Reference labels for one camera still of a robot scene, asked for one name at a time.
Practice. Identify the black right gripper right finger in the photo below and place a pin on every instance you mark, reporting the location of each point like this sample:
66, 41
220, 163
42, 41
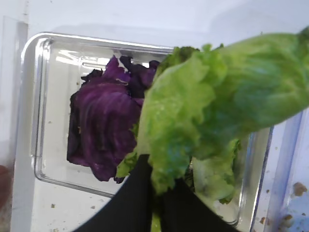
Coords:
183, 211

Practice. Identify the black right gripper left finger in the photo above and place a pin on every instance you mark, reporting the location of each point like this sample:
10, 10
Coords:
129, 210

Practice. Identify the green lettuce leaf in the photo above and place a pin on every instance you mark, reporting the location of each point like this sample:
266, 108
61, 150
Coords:
257, 83

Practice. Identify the green lettuce in container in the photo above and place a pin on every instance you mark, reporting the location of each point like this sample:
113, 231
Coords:
177, 145

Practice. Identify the clear plastic vegetable container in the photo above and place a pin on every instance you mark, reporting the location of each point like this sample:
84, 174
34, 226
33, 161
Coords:
56, 63

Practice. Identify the clear acrylic right rack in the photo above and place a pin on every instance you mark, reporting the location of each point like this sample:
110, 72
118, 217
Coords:
283, 199

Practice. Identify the clear acrylic rack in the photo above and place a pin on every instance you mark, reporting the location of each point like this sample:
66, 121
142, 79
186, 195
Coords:
283, 199
13, 36

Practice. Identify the purple cabbage leaves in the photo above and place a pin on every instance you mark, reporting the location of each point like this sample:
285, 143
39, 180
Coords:
104, 116

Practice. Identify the clear acrylic left rack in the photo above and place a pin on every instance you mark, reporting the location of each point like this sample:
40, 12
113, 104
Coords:
13, 36

